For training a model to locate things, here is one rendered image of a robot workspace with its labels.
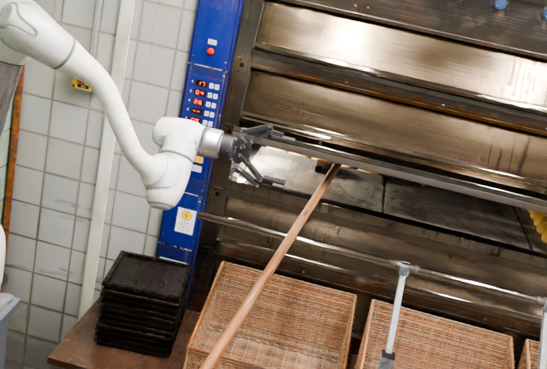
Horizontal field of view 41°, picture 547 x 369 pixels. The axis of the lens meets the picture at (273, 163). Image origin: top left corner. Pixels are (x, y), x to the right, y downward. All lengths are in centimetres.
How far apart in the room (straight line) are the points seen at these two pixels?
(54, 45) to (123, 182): 115
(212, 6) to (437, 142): 96
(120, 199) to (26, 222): 44
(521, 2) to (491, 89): 31
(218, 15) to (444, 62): 82
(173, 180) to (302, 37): 83
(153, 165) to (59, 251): 117
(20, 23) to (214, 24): 97
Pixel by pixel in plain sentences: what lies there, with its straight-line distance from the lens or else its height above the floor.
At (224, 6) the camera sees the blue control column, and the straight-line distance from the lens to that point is 273.
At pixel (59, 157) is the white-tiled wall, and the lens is 310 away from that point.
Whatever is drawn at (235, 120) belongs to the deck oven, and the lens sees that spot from 282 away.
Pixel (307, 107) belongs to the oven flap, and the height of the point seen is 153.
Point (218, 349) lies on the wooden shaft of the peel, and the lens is 203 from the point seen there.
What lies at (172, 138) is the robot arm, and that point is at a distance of 223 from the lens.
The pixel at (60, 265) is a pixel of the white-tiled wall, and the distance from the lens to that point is 327.
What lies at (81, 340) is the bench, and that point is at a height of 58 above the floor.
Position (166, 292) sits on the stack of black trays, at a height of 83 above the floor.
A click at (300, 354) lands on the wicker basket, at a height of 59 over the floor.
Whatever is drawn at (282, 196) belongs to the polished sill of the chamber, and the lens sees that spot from 287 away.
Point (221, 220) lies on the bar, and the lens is 254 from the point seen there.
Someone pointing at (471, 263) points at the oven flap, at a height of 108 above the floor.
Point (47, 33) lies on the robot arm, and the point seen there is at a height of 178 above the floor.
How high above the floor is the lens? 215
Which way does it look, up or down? 18 degrees down
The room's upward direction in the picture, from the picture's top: 12 degrees clockwise
